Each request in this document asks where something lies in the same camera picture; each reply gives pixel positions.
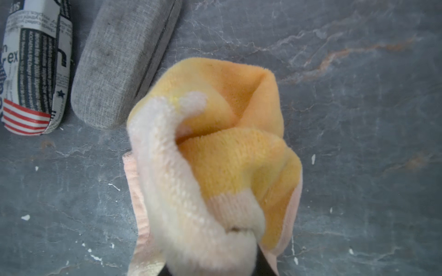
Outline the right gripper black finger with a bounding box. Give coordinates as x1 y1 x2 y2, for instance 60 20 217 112
251 245 276 276

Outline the grey fabric oval eyeglass case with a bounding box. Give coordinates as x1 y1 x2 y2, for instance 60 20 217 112
71 1 182 129

